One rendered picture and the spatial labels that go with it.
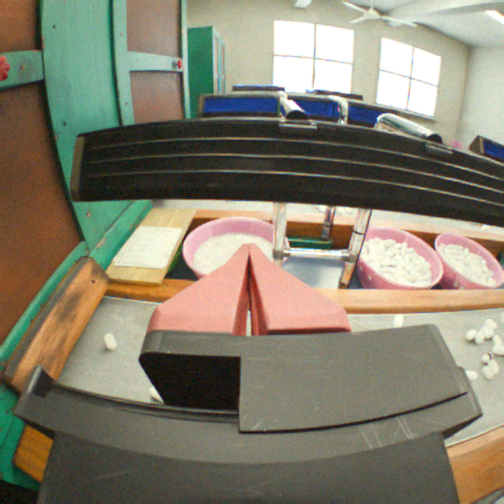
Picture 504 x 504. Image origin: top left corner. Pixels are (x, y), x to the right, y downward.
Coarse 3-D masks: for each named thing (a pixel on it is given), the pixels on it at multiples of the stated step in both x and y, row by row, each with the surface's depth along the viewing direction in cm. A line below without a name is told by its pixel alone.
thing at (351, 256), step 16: (288, 112) 22; (304, 112) 21; (288, 128) 21; (304, 128) 21; (384, 128) 33; (400, 128) 26; (416, 128) 23; (368, 224) 45; (352, 240) 47; (272, 256) 51; (288, 256) 50; (304, 256) 50; (320, 256) 50; (336, 256) 50; (352, 256) 49; (352, 272) 53
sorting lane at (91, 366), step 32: (96, 320) 48; (128, 320) 49; (352, 320) 49; (384, 320) 49; (416, 320) 48; (448, 320) 47; (480, 320) 45; (96, 352) 42; (128, 352) 43; (480, 352) 39; (64, 384) 36; (96, 384) 37; (128, 384) 38; (480, 384) 33
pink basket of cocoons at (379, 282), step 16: (368, 240) 73; (400, 240) 72; (416, 240) 69; (432, 256) 63; (368, 272) 60; (432, 272) 61; (368, 288) 64; (384, 288) 58; (400, 288) 55; (416, 288) 52
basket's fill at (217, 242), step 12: (216, 240) 74; (228, 240) 73; (240, 240) 73; (252, 240) 74; (264, 240) 73; (204, 252) 68; (216, 252) 68; (228, 252) 69; (264, 252) 69; (204, 264) 65; (216, 264) 64
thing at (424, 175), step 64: (128, 128) 23; (192, 128) 22; (256, 128) 22; (320, 128) 21; (128, 192) 23; (192, 192) 23; (256, 192) 23; (320, 192) 22; (384, 192) 21; (448, 192) 21
